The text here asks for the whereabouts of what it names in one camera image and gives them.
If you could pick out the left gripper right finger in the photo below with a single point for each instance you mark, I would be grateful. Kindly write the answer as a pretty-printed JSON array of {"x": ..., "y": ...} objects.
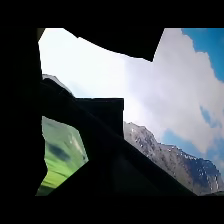
[{"x": 133, "y": 176}]

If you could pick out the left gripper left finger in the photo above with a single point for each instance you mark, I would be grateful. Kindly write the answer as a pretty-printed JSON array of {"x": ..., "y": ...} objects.
[{"x": 90, "y": 180}]

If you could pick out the black garment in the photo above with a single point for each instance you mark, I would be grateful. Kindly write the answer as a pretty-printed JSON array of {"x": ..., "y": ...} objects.
[{"x": 20, "y": 100}]

